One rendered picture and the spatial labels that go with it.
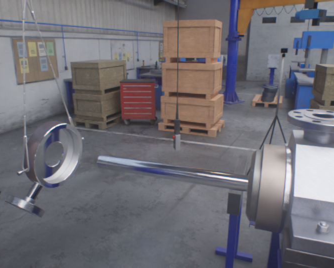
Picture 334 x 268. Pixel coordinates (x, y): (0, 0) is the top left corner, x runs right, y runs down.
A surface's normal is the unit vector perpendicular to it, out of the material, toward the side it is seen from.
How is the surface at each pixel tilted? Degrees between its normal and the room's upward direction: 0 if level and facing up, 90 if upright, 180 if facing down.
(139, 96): 90
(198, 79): 90
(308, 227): 0
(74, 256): 0
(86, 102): 90
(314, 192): 45
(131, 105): 90
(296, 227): 0
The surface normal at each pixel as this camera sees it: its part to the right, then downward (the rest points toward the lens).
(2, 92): 0.93, 0.11
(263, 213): -0.33, 0.39
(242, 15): -0.79, 0.18
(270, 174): -0.25, -0.40
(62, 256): 0.00, -0.95
